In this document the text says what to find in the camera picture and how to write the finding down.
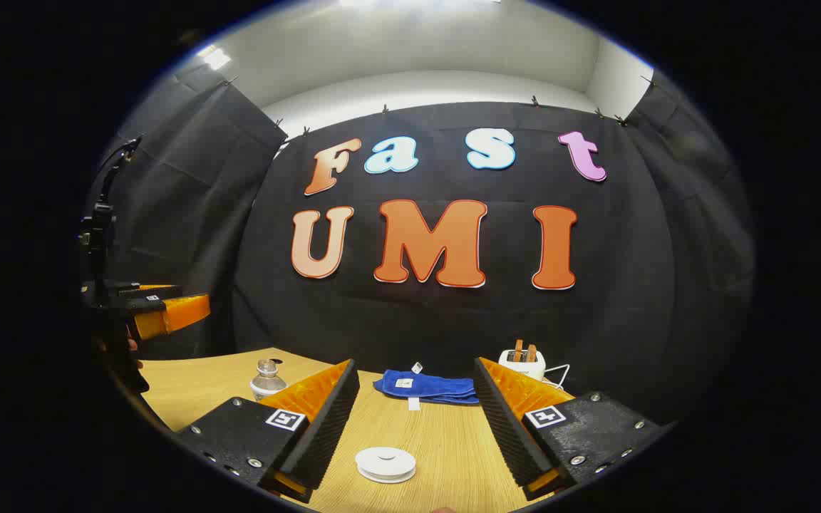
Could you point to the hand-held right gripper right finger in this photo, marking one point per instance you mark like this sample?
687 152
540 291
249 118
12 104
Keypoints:
507 434

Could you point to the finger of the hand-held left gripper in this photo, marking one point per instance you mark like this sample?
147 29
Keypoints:
147 291
175 313

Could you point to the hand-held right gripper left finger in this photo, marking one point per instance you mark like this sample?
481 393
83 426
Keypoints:
325 434

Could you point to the clear water bottle white label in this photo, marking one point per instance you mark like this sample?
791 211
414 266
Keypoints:
266 385

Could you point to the white toaster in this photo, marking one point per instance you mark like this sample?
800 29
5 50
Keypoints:
522 369

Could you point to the white saucer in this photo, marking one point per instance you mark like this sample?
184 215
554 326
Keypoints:
385 481

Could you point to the blue folded towel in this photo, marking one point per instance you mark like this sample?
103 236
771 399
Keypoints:
428 387

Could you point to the black backdrop cloth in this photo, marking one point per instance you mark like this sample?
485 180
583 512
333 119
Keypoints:
417 320

